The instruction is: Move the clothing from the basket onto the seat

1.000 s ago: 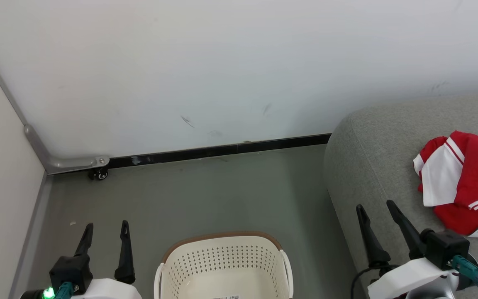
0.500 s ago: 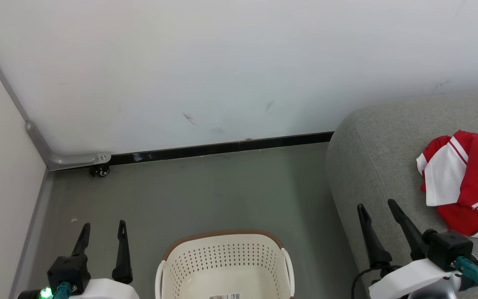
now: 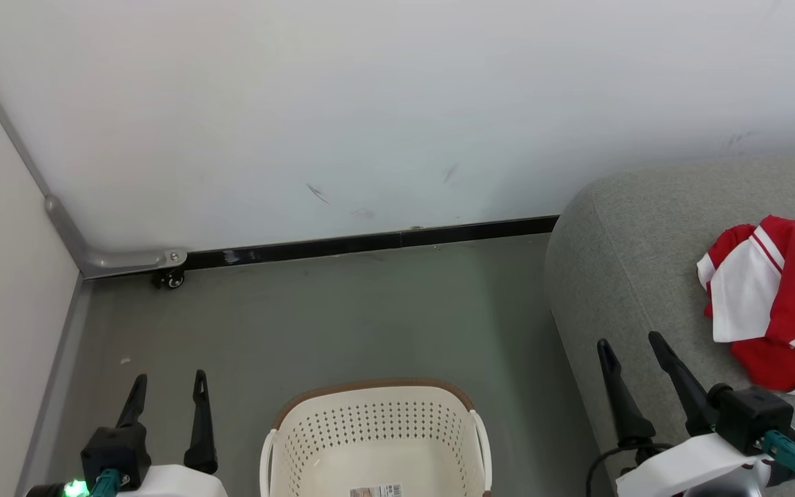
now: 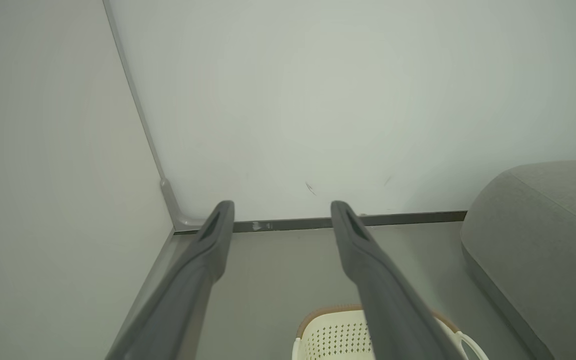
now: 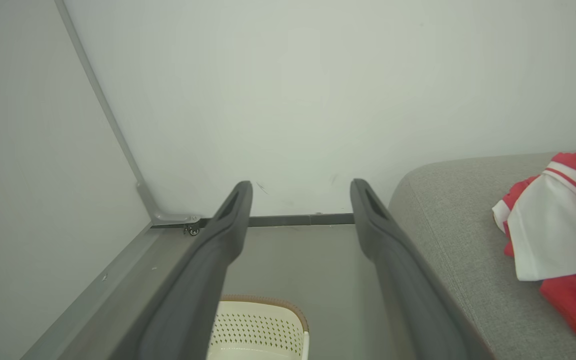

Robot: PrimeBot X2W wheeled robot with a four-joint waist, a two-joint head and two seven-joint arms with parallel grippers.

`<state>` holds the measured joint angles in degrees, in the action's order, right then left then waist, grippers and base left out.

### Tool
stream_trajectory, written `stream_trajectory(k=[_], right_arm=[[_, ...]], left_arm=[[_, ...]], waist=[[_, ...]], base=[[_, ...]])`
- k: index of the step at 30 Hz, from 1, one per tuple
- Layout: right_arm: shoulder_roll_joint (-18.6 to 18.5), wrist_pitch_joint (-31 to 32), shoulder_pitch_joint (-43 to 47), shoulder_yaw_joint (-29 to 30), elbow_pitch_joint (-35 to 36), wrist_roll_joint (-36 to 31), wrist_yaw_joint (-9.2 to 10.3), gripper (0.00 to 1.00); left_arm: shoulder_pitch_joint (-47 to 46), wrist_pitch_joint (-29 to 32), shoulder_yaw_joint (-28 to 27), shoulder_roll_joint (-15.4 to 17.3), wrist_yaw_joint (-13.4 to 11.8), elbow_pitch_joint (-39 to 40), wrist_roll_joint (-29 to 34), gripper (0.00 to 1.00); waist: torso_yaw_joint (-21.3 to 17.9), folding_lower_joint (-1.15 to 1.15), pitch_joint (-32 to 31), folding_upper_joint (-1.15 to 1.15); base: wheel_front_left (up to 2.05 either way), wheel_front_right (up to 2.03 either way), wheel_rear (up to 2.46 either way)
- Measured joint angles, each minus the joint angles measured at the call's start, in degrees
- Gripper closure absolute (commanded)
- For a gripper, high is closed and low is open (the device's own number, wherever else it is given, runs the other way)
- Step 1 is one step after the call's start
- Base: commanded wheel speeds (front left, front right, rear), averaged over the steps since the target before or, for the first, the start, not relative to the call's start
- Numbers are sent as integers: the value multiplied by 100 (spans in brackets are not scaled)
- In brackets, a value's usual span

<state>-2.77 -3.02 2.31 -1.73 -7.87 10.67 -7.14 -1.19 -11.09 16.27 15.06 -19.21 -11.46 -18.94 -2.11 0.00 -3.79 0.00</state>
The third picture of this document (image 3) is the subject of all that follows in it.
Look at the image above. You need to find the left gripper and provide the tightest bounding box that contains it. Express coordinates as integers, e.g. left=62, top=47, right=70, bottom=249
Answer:
left=25, top=369, right=230, bottom=497

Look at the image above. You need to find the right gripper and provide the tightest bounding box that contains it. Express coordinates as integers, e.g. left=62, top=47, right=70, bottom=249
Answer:
left=596, top=331, right=772, bottom=497

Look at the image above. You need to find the cream perforated laundry basket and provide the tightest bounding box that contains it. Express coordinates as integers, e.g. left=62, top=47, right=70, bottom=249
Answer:
left=259, top=378, right=493, bottom=497

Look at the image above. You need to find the grey fabric sofa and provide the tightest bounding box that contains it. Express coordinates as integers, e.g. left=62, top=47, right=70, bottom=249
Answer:
left=543, top=150, right=795, bottom=497

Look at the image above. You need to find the grey partition frame strip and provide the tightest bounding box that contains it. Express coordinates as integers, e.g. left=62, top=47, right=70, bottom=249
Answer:
left=14, top=275, right=93, bottom=497

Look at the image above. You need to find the grey metal corner bracket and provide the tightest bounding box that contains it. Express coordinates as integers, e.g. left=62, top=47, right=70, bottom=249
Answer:
left=44, top=195, right=189, bottom=279

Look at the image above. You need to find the black wall baseboard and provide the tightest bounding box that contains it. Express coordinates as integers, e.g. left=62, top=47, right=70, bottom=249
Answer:
left=184, top=215, right=561, bottom=271

